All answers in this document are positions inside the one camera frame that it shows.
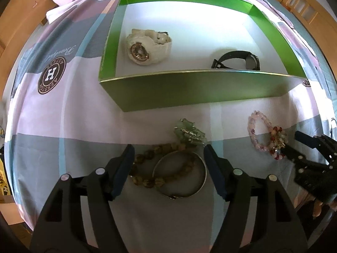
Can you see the printed plaid bedsheet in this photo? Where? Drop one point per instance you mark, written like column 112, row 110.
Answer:
column 65, row 116

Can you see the silver bangle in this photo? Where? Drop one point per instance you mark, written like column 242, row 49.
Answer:
column 179, row 152

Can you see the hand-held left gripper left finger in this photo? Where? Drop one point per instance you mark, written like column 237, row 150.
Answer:
column 123, row 168

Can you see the white wrist watch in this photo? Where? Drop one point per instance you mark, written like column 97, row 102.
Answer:
column 147, row 44

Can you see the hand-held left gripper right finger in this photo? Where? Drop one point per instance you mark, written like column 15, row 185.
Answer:
column 216, row 174

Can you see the wooden headboard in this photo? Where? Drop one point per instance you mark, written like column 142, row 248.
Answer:
column 21, row 13

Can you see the green cardboard box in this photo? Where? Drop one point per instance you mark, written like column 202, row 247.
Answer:
column 184, row 87

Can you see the black wrist watch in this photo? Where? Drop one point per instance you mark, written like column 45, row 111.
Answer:
column 252, row 60

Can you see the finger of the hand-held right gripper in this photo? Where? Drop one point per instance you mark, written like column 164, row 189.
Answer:
column 292, row 152
column 302, row 137

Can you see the person's right hand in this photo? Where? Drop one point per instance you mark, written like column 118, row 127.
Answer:
column 318, row 208

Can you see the wooden bed rail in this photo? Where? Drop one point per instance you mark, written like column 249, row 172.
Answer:
column 305, row 8

